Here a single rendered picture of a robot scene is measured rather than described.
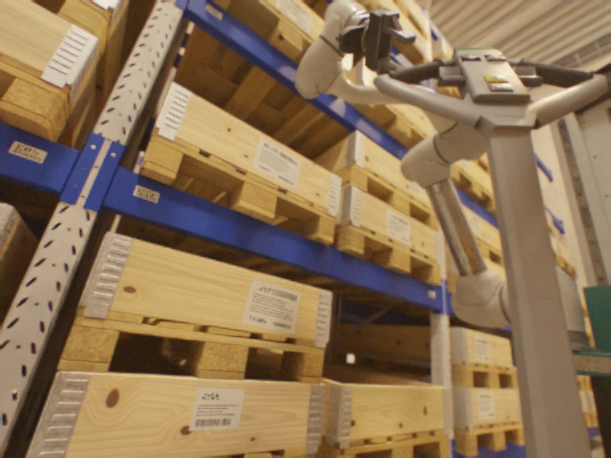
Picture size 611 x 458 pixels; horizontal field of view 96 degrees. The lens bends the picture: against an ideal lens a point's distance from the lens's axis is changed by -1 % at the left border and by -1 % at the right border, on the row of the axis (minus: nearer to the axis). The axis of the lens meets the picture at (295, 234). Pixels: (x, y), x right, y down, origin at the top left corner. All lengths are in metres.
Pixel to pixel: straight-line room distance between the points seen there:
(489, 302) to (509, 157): 0.76
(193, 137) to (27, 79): 0.43
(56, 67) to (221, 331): 0.87
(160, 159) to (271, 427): 0.91
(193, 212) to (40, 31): 0.63
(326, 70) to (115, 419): 1.11
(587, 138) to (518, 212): 1.09
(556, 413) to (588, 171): 1.12
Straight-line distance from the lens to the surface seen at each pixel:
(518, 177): 0.54
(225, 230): 1.04
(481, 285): 1.23
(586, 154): 1.53
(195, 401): 0.94
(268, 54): 1.59
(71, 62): 1.11
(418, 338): 2.23
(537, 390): 0.46
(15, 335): 0.96
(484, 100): 0.65
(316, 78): 1.01
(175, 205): 1.01
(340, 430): 1.28
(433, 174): 1.22
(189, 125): 1.09
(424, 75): 0.74
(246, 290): 0.97
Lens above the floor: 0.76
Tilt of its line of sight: 20 degrees up
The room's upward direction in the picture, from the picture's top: 8 degrees clockwise
